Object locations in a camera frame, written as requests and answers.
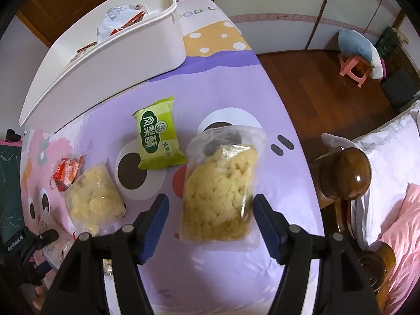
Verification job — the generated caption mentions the pink framed green chalkboard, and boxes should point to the pink framed green chalkboard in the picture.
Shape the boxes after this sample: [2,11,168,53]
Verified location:
[0,139,27,246]

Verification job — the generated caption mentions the clear bag with yellow cookie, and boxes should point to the clear bag with yellow cookie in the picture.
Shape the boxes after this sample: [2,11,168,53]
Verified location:
[179,125,266,253]

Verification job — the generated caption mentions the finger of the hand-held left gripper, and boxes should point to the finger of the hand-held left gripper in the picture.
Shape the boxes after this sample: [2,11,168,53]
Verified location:
[33,259,58,276]
[23,229,60,248]

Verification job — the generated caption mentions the blue cushion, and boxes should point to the blue cushion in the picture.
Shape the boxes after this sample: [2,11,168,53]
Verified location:
[337,29,386,79]

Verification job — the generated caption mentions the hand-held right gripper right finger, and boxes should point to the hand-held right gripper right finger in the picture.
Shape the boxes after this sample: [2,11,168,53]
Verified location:
[253,193,383,315]

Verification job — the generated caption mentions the cartoon printed tablecloth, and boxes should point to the cartoon printed tablecloth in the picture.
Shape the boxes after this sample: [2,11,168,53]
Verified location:
[20,0,325,315]

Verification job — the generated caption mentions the red crinkled snack packet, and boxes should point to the red crinkled snack packet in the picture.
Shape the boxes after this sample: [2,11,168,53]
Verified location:
[50,155,86,191]

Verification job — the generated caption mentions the dark green bag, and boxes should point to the dark green bag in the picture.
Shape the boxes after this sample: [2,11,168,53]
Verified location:
[376,27,410,73]

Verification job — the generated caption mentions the pink blanket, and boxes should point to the pink blanket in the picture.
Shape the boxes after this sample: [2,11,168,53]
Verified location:
[377,184,420,315]

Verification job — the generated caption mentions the black seat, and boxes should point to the black seat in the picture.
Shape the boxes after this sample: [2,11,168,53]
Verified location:
[381,67,414,111]

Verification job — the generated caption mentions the wooden bedpost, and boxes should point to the wooden bedpost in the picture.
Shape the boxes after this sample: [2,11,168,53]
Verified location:
[314,147,397,309]

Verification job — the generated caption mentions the pink plastic stool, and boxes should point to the pink plastic stool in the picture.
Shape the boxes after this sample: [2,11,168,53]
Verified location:
[339,54,373,88]

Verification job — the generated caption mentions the red white cookie packet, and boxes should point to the red white cookie packet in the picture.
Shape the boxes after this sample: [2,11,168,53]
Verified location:
[95,3,146,41]

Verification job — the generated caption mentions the small brown snack packet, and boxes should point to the small brown snack packet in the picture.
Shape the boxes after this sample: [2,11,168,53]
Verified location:
[76,41,99,55]

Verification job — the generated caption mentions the clear bag of pastry chunks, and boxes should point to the clear bag of pastry chunks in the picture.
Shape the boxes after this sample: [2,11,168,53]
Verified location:
[62,162,127,237]

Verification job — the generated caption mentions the white plastic bin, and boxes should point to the white plastic bin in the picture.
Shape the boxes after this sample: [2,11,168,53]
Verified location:
[18,0,187,135]

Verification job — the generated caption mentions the white pillow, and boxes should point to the white pillow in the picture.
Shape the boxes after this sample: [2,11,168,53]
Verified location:
[321,100,420,250]

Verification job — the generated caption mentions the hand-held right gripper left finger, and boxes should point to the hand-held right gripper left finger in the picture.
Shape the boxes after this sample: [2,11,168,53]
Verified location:
[41,193,170,315]

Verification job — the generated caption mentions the small green snack packet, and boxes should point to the small green snack packet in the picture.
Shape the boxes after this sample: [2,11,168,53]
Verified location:
[132,95,188,170]

